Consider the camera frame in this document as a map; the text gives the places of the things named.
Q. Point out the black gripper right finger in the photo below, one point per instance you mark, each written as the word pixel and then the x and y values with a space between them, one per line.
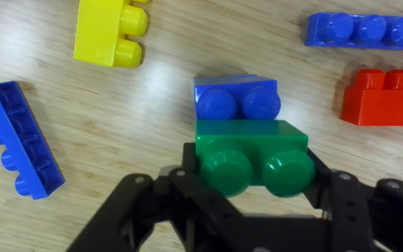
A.
pixel 364 215

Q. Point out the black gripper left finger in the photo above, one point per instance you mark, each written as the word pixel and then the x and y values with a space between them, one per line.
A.
pixel 164 210

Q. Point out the yellow wide toy block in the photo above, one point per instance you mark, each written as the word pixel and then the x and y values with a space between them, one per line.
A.
pixel 98 33

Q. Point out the red four-stud toy block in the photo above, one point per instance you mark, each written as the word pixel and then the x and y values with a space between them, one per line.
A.
pixel 384 103

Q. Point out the blue square four-stud block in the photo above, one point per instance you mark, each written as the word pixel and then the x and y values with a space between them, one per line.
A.
pixel 237 100

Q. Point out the blue four-stud toy block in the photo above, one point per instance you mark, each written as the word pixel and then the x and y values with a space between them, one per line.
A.
pixel 370 30
pixel 20 140

